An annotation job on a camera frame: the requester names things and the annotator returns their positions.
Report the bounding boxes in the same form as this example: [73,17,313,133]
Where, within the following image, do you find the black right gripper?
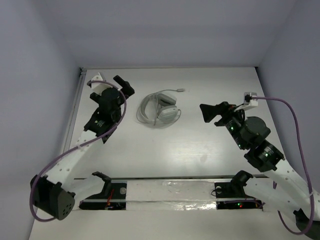
[200,101,248,150]

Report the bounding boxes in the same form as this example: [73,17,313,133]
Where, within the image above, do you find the grey headphone cable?
[136,87,186,130]

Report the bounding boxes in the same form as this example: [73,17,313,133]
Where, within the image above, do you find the white grey headphones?
[136,89,182,126]

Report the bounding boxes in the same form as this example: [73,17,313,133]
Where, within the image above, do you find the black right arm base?
[210,170,265,210]

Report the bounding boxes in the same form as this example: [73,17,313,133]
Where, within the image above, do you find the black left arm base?
[79,171,127,211]

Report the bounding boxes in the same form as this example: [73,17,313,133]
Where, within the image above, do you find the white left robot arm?
[29,73,135,223]

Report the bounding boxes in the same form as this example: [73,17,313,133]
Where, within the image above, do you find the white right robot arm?
[199,101,320,240]

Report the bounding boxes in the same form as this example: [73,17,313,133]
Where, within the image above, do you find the silver foil covered panel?
[125,179,217,211]

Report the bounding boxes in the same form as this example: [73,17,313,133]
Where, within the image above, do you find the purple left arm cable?
[29,80,128,222]

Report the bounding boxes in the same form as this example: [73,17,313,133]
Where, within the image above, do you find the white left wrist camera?
[87,72,112,95]

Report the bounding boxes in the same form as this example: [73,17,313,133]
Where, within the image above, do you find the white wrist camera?
[87,72,112,95]
[235,92,258,111]

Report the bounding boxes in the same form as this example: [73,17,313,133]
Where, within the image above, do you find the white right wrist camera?
[235,92,258,111]

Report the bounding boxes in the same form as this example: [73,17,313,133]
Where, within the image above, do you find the aluminium rail left edge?
[60,67,87,153]

